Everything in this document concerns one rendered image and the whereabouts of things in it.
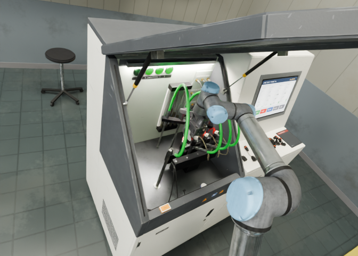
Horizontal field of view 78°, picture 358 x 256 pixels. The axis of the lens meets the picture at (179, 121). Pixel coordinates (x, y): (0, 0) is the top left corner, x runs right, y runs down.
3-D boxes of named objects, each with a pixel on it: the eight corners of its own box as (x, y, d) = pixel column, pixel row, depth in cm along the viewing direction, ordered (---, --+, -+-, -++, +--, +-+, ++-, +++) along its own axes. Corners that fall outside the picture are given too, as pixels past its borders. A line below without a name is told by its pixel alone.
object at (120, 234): (119, 282, 158) (135, 238, 108) (95, 210, 189) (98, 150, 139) (196, 237, 196) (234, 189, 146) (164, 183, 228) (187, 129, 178)
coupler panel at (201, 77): (184, 114, 148) (199, 74, 128) (181, 110, 150) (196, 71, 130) (199, 111, 155) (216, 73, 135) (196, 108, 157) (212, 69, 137)
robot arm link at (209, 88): (207, 89, 91) (201, 78, 97) (198, 110, 98) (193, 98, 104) (224, 91, 94) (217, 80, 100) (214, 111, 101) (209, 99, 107)
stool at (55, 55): (81, 83, 310) (80, 44, 273) (87, 105, 282) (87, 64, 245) (40, 84, 286) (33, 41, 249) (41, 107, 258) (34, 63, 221)
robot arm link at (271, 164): (327, 202, 64) (253, 97, 98) (299, 204, 60) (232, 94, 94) (302, 219, 71) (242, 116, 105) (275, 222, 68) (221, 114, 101)
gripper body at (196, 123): (192, 138, 108) (200, 120, 101) (182, 125, 113) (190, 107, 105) (204, 134, 113) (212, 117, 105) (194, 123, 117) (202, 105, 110)
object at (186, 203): (143, 234, 110) (149, 220, 100) (140, 226, 112) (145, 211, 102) (230, 191, 144) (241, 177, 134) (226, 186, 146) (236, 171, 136)
